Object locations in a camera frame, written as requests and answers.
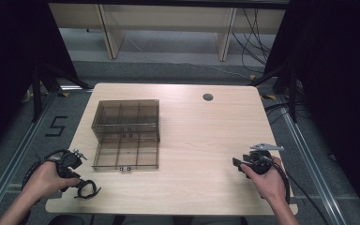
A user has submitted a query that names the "black metal stand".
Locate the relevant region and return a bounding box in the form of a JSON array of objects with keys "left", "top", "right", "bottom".
[
  {"left": 248, "top": 64, "right": 299, "bottom": 124},
  {"left": 30, "top": 61, "right": 95, "bottom": 124}
]

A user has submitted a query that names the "person's right hand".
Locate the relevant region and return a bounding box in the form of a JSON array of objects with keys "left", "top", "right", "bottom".
[{"left": 240, "top": 156, "right": 288, "bottom": 204}]

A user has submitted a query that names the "beige wooden shelf unit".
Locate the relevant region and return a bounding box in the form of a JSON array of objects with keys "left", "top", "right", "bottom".
[{"left": 48, "top": 3, "right": 287, "bottom": 62}]

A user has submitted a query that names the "person's left hand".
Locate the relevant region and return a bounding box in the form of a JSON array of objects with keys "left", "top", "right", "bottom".
[{"left": 22, "top": 160, "right": 81, "bottom": 202}]

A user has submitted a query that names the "aluminium floor rail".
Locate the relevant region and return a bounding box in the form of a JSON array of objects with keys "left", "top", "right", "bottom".
[
  {"left": 0, "top": 90, "right": 59, "bottom": 221},
  {"left": 279, "top": 95, "right": 349, "bottom": 225}
]

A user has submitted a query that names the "thin white floor cable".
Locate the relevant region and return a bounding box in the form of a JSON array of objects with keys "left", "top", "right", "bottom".
[{"left": 127, "top": 37, "right": 251, "bottom": 80}]

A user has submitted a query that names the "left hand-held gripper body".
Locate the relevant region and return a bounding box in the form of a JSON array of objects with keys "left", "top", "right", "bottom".
[{"left": 54, "top": 148, "right": 88, "bottom": 193}]

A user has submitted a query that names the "bundle of black hanging cables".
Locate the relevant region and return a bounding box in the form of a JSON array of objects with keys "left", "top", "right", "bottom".
[{"left": 231, "top": 7, "right": 274, "bottom": 75}]

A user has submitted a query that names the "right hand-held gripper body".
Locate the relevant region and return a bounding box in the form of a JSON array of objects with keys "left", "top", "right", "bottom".
[{"left": 242, "top": 142, "right": 285, "bottom": 180}]

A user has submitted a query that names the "black curtain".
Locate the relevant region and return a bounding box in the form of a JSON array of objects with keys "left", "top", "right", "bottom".
[
  {"left": 0, "top": 0, "right": 79, "bottom": 162},
  {"left": 262, "top": 0, "right": 360, "bottom": 219}
]

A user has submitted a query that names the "transparent brown compartment box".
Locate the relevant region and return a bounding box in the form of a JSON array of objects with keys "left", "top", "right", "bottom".
[{"left": 90, "top": 98, "right": 161, "bottom": 173}]

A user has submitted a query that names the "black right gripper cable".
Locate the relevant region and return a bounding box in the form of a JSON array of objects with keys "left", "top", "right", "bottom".
[{"left": 262, "top": 156, "right": 330, "bottom": 225}]

